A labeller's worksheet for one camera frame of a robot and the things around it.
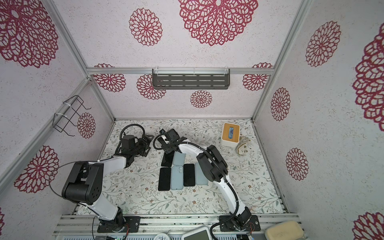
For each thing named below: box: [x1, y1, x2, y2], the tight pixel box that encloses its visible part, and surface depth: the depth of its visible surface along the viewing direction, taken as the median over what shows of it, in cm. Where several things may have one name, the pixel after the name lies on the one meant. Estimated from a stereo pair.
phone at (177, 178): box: [171, 166, 184, 191], surface depth 91 cm
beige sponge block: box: [265, 220, 304, 240], surface depth 70 cm
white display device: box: [181, 226, 213, 240], surface depth 69 cm
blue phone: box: [183, 163, 196, 187], surface depth 92 cm
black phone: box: [161, 151, 175, 167], surface depth 97 cm
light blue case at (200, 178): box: [195, 163, 209, 186], surface depth 89 cm
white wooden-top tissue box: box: [220, 122, 240, 148], surface depth 106 cm
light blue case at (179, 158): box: [172, 151, 186, 166], surface depth 99 cm
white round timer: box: [155, 233, 171, 240], surface depth 69 cm
